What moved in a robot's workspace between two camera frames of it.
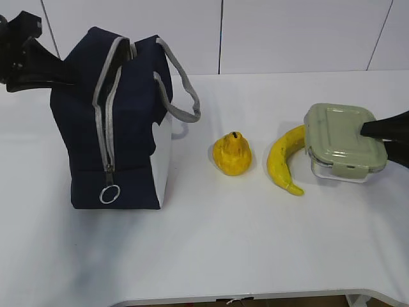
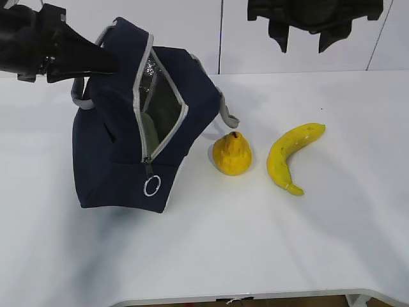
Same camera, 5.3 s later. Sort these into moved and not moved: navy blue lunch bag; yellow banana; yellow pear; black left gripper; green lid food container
Moved: green lid food container; black left gripper; navy blue lunch bag
Not moved: yellow pear; yellow banana
